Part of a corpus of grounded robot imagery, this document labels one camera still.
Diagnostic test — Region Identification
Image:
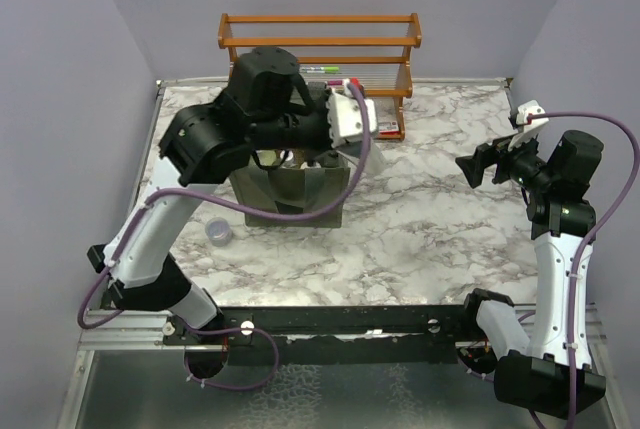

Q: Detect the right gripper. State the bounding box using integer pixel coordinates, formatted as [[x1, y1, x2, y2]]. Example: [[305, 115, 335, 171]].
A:
[[457, 125, 556, 194]]

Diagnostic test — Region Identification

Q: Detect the green canvas bag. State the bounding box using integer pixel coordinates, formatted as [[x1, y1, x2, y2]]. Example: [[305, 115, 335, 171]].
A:
[[228, 82, 351, 229]]

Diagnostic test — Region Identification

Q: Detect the green soap pump dispenser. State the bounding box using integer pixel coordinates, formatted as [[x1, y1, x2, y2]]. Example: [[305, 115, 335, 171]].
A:
[[256, 150, 289, 170]]

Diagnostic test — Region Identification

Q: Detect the silver foil pouch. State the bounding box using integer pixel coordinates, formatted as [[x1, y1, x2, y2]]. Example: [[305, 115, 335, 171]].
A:
[[336, 140, 386, 176]]

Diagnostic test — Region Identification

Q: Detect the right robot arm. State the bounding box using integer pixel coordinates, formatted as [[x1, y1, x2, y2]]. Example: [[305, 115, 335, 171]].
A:
[[455, 130, 606, 419]]

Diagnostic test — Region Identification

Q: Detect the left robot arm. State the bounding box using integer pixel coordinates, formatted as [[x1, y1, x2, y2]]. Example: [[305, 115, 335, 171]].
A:
[[88, 46, 363, 344]]

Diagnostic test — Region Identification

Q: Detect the green marker pen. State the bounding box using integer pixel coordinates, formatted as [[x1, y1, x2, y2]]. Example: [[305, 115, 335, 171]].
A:
[[300, 66, 341, 74]]

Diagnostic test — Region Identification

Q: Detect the red card box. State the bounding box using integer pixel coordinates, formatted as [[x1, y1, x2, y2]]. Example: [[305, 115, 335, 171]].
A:
[[378, 121, 401, 137]]

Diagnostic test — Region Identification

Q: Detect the wooden shelf rack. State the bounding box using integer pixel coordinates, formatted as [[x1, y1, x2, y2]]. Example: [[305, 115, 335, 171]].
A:
[[217, 13, 423, 141]]

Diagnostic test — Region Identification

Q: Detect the small blue cup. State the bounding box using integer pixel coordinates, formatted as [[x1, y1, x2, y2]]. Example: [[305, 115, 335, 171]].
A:
[[205, 217, 233, 247]]

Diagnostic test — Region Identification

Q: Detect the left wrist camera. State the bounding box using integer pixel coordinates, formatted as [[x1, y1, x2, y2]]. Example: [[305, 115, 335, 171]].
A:
[[326, 79, 363, 148]]

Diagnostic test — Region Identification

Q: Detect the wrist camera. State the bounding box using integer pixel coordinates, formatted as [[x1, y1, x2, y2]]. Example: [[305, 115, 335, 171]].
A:
[[326, 79, 363, 148], [508, 100, 549, 151]]

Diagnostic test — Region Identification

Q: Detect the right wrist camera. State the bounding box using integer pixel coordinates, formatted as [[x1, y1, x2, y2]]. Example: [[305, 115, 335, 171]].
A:
[[508, 100, 549, 151]]

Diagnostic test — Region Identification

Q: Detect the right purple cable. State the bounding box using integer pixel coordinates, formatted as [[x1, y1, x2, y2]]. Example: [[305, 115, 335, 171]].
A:
[[457, 111, 640, 429]]

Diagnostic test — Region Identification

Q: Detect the purple cable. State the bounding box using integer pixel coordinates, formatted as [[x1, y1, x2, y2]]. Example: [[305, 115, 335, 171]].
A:
[[457, 111, 640, 429], [77, 83, 377, 391]]

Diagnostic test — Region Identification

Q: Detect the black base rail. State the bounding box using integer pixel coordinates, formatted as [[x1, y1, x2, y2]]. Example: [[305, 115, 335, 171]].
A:
[[163, 305, 497, 374]]

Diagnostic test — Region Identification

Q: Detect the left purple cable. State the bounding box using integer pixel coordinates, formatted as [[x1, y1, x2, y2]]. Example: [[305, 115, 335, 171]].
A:
[[77, 83, 377, 391]]

